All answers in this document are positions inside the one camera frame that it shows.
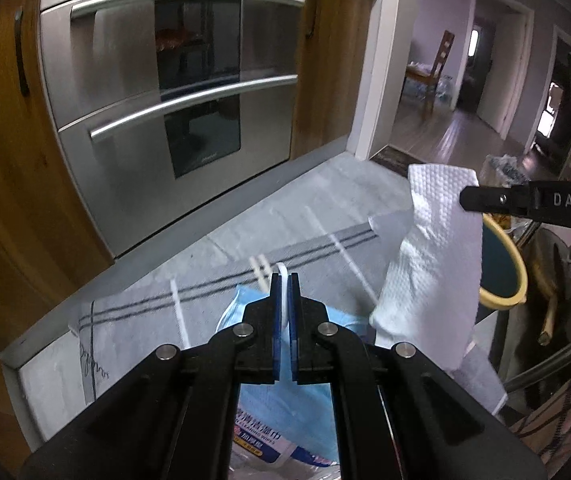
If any wet wipes packet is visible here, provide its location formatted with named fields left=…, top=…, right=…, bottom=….
left=228, top=430, right=341, bottom=480

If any person's beige clothing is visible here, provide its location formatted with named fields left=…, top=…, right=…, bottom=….
left=508, top=379, right=571, bottom=463

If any white door frame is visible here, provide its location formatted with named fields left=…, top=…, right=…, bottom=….
left=458, top=0, right=535, bottom=140

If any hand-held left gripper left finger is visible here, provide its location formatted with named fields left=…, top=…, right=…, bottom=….
left=18, top=272, right=290, bottom=480

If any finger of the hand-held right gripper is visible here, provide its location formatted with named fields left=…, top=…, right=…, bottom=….
left=458, top=182, right=530, bottom=214

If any grey metal bar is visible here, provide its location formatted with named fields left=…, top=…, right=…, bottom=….
left=504, top=334, right=571, bottom=393

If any stainless steel double oven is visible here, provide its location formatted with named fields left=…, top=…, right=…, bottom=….
left=40, top=0, right=309, bottom=257

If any black cabinet handle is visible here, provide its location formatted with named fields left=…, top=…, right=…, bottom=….
left=14, top=6, right=32, bottom=98

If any blue face mask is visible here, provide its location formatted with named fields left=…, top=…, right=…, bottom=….
left=216, top=261, right=379, bottom=466

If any wide wooden cabinet door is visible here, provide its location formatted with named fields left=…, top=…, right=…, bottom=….
left=0, top=0, right=116, bottom=353

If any grey checked mat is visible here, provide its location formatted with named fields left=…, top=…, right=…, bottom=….
left=68, top=210, right=510, bottom=418

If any clear plastic bag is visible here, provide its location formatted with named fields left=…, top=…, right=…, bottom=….
left=479, top=152, right=532, bottom=187

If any wooden stick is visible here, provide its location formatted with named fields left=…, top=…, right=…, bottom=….
left=539, top=294, right=560, bottom=347

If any wooden dining chair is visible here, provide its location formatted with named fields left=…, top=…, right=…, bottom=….
left=419, top=30, right=456, bottom=122

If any white paper towel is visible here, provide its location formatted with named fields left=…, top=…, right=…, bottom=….
left=368, top=162, right=485, bottom=373

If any black braided cable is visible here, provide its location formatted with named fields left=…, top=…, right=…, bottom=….
left=553, top=374, right=571, bottom=448

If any pack of water bottles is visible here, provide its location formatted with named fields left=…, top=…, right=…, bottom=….
left=402, top=74, right=455, bottom=105

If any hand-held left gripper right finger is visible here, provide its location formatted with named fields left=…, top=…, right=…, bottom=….
left=289, top=272, right=549, bottom=480

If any narrow wooden cabinet door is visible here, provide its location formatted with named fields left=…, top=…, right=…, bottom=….
left=289, top=0, right=375, bottom=162

